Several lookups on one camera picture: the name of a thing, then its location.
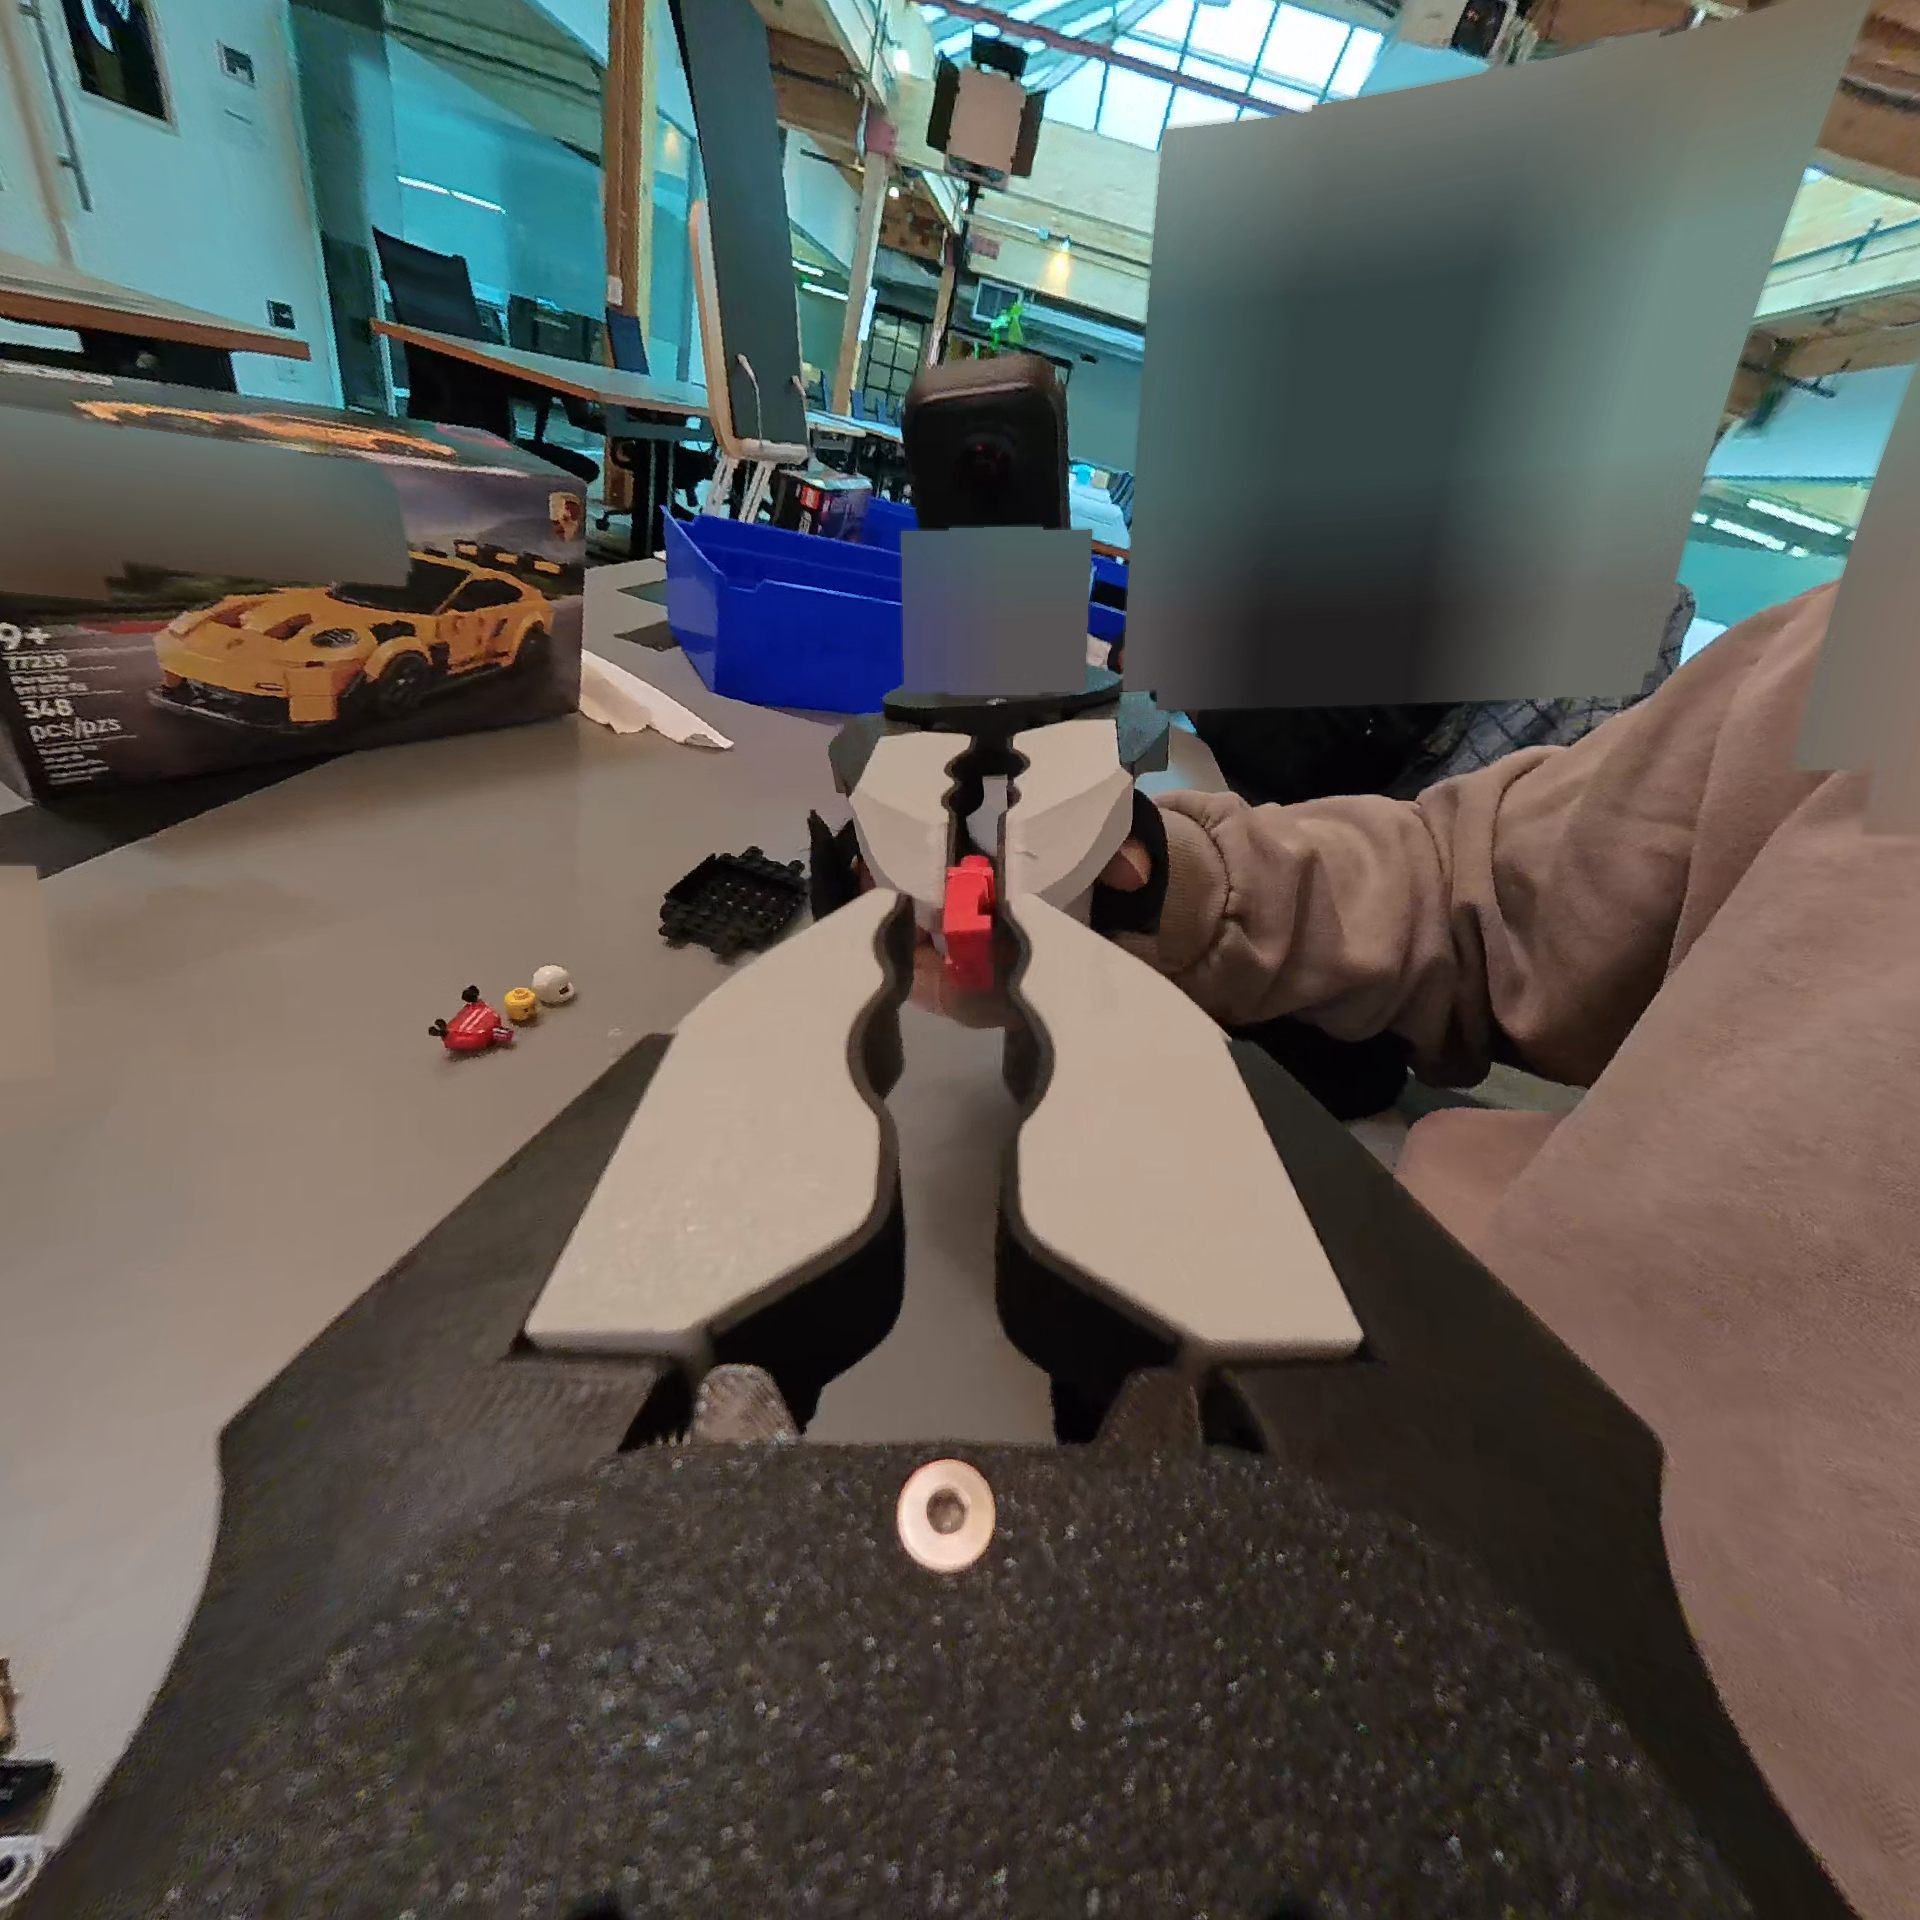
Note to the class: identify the black standing board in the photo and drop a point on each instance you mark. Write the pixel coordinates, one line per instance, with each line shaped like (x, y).
(734, 224)

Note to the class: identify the hanging light panel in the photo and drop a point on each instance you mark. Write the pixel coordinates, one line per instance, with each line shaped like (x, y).
(991, 120)

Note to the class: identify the grey desk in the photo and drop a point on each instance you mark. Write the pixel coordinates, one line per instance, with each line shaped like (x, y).
(300, 1201)

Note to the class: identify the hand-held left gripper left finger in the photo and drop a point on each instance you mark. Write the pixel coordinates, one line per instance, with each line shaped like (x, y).
(734, 1185)

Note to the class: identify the pile of small toy bricks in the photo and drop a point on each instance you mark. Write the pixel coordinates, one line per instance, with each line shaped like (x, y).
(23, 1784)

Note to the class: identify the red toy figure legs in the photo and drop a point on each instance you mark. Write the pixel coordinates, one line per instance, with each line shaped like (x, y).
(968, 914)

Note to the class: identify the blue plastic crate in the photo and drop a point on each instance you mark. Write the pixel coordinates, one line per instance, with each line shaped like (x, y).
(889, 522)
(781, 631)

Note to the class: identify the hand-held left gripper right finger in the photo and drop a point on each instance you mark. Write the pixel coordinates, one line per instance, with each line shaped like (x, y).
(1171, 1185)

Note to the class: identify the grey top table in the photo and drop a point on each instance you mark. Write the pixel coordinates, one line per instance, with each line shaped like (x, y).
(150, 320)
(570, 378)

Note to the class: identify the black studded toy plate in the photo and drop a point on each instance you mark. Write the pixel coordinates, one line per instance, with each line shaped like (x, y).
(734, 905)

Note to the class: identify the black toy car box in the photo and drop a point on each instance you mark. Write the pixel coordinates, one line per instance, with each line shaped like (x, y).
(495, 660)

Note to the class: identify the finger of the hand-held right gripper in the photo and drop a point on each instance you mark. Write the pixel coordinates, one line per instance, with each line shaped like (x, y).
(901, 811)
(1073, 811)

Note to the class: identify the person's right hand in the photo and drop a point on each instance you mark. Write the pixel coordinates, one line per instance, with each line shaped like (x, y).
(1128, 867)

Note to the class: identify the black padded armrest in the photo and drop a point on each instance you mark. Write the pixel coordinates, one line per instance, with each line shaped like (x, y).
(1350, 1073)

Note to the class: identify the small dark toy box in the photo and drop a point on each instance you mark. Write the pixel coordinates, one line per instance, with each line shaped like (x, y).
(818, 506)

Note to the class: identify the white toy helmet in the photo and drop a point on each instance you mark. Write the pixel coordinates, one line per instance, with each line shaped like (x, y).
(554, 985)

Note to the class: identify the black office chair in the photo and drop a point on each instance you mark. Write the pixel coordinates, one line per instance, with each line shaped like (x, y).
(435, 301)

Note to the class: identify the person's right forearm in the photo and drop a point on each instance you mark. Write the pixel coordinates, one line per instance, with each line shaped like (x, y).
(1424, 901)

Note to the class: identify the red toy figure torso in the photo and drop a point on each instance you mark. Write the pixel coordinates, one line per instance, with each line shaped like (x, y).
(476, 1028)

